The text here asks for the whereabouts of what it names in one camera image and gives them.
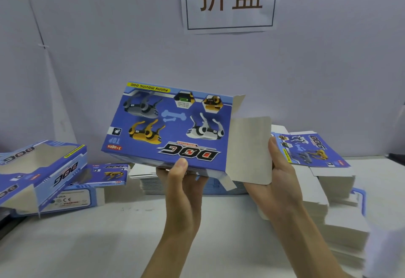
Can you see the black object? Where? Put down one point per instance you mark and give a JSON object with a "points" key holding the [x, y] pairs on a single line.
{"points": [[397, 158]]}

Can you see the person's left forearm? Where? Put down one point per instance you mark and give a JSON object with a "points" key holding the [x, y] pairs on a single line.
{"points": [[171, 259]]}

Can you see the blue dog-print cardboard box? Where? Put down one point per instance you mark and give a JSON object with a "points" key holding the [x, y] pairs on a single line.
{"points": [[92, 183], [57, 173], [171, 142]]}

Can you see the person's left hand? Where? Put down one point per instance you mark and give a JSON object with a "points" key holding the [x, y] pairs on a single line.
{"points": [[183, 202]]}

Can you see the person's right forearm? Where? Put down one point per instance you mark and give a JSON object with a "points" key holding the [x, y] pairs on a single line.
{"points": [[313, 246]]}

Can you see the person's right hand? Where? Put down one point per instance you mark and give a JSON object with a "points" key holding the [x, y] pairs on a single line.
{"points": [[278, 189]]}

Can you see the white paper wall sign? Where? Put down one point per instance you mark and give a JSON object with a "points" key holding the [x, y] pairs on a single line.
{"points": [[229, 22]]}

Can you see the stack of boxes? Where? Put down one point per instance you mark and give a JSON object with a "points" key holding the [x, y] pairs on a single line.
{"points": [[335, 205], [145, 183]]}

